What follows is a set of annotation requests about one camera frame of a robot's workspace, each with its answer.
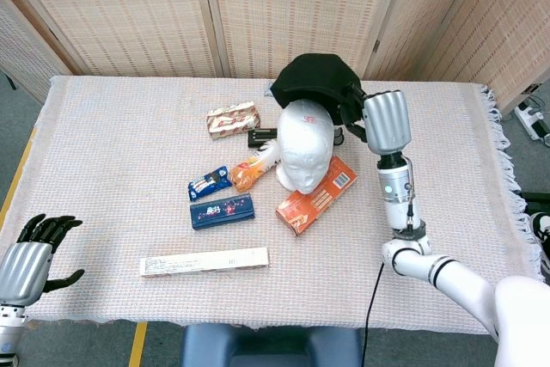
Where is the small black device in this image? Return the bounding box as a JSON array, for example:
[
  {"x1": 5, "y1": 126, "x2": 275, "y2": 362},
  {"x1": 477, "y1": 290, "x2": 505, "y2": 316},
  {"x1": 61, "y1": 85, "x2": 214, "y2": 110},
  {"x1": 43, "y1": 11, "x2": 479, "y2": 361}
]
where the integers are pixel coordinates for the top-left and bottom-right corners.
[{"x1": 247, "y1": 128, "x2": 278, "y2": 148}]

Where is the dark blue flat box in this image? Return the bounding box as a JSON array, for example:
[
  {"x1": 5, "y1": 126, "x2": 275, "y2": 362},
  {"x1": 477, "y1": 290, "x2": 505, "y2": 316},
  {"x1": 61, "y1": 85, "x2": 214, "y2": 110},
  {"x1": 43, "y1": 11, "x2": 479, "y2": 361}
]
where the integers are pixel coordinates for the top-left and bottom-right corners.
[{"x1": 189, "y1": 193, "x2": 256, "y2": 231}]

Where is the pink woven tablecloth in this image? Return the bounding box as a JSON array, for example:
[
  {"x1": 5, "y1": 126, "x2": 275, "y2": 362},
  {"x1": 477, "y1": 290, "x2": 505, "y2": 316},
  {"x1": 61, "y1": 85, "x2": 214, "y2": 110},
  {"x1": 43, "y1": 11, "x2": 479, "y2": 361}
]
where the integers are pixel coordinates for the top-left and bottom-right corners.
[{"x1": 0, "y1": 75, "x2": 543, "y2": 336}]

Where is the woven folding screen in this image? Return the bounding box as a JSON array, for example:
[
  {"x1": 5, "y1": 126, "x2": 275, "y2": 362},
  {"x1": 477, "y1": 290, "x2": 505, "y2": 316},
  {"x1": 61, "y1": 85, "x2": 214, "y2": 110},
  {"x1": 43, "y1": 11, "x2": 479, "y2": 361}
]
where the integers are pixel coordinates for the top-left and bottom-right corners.
[{"x1": 0, "y1": 0, "x2": 550, "y2": 115}]

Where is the red white snack pack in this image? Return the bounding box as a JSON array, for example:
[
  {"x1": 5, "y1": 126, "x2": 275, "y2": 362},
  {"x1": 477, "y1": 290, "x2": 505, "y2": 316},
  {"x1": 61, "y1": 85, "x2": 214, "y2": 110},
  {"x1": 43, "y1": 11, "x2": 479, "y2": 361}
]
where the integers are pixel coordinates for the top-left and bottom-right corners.
[{"x1": 205, "y1": 101, "x2": 261, "y2": 141}]

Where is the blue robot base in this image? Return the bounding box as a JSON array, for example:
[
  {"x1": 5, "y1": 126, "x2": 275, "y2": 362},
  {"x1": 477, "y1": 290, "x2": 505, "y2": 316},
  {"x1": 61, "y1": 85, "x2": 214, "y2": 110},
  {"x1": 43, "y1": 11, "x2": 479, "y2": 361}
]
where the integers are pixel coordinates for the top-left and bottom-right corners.
[{"x1": 180, "y1": 323, "x2": 364, "y2": 367}]

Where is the orange snack bag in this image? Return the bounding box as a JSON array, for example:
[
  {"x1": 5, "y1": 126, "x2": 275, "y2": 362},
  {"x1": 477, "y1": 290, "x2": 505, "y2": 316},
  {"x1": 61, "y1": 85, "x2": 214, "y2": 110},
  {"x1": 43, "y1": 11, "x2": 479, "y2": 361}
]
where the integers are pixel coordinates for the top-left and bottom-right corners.
[{"x1": 227, "y1": 139, "x2": 283, "y2": 193}]

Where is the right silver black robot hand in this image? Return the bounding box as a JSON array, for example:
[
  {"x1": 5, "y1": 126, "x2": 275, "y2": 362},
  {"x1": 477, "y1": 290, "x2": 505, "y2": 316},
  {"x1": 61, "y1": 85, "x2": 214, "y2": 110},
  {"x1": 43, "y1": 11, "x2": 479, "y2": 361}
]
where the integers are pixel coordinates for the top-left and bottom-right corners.
[{"x1": 333, "y1": 83, "x2": 413, "y2": 156}]

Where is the orange cardboard box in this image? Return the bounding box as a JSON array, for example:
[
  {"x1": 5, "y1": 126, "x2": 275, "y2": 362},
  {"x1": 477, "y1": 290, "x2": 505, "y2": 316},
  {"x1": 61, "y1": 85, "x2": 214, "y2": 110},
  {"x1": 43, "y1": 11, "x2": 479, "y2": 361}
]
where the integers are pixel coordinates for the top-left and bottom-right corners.
[{"x1": 275, "y1": 155, "x2": 358, "y2": 237}]

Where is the white foam mannequin head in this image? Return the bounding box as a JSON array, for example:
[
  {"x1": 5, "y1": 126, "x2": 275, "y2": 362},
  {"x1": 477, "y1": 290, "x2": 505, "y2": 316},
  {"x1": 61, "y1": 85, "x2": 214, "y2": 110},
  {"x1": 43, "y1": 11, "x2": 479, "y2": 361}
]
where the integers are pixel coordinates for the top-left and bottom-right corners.
[{"x1": 274, "y1": 99, "x2": 336, "y2": 195}]

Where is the black white shoe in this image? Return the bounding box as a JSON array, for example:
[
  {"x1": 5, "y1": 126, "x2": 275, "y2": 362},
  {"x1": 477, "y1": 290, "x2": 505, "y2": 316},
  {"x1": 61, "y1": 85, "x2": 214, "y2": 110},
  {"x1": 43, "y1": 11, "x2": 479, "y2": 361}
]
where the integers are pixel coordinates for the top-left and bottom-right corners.
[{"x1": 530, "y1": 211, "x2": 550, "y2": 282}]

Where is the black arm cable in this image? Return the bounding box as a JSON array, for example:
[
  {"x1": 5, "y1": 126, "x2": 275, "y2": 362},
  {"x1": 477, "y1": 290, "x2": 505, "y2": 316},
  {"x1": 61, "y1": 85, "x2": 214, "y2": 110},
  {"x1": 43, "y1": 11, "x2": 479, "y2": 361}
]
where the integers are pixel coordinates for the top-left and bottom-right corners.
[{"x1": 359, "y1": 156, "x2": 420, "y2": 367}]

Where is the white power strip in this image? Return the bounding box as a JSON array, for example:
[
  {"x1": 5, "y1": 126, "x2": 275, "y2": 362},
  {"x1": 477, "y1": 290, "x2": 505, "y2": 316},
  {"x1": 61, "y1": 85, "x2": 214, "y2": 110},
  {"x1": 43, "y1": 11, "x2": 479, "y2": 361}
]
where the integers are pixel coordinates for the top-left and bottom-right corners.
[{"x1": 514, "y1": 100, "x2": 550, "y2": 147}]

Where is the long white box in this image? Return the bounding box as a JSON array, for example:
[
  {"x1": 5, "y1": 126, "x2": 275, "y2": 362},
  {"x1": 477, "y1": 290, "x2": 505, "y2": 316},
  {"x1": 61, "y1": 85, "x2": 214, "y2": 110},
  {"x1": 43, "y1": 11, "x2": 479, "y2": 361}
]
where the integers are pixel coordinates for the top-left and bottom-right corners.
[{"x1": 139, "y1": 247, "x2": 271, "y2": 278}]

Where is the black baseball cap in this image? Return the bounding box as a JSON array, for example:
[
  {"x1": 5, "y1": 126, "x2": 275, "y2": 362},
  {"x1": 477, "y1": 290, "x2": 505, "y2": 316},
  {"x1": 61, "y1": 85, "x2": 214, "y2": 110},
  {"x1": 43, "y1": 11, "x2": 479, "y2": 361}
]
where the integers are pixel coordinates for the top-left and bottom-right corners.
[{"x1": 269, "y1": 52, "x2": 365, "y2": 126}]

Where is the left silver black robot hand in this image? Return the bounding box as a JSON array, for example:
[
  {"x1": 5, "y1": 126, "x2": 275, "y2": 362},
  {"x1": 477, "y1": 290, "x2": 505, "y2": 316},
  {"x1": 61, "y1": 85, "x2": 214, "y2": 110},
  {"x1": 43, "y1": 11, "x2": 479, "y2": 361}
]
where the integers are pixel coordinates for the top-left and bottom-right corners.
[{"x1": 0, "y1": 214, "x2": 86, "y2": 306}]

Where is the blue cookie packet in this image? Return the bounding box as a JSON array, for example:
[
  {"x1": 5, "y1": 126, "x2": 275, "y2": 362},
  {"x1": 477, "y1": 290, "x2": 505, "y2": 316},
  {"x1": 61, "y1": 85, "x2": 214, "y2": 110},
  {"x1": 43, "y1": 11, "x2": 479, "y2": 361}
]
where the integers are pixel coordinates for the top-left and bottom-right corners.
[{"x1": 187, "y1": 165, "x2": 233, "y2": 203}]

